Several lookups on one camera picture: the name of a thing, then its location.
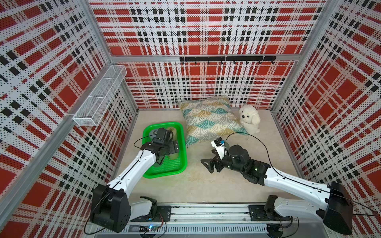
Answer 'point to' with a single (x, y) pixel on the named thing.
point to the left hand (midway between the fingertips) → (172, 147)
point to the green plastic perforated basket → (174, 164)
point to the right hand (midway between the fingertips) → (209, 156)
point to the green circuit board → (149, 228)
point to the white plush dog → (250, 118)
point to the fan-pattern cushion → (207, 119)
